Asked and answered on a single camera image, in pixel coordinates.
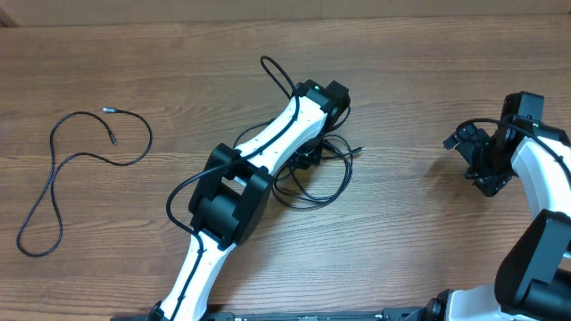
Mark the black cable bundle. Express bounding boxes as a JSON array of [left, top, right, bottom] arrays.
[[231, 116, 366, 211]]

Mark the separated black usb cable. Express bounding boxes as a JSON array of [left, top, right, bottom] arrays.
[[16, 106, 153, 259]]

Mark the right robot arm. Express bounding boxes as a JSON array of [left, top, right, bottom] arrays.
[[410, 91, 570, 321]]

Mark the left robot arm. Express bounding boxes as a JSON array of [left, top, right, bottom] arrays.
[[148, 80, 351, 320]]

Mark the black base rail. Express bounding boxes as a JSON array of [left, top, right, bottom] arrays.
[[111, 306, 429, 321]]

